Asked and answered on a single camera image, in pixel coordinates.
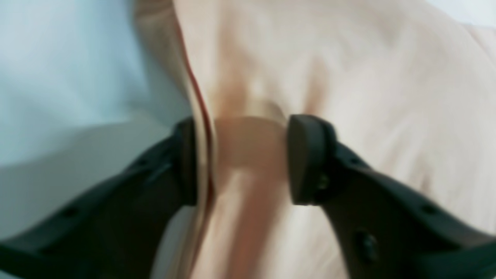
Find peach T-shirt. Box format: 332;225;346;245
135;0;496;279

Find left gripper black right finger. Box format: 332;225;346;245
287;114;496;279

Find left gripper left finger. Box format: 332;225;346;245
0;118;197;279

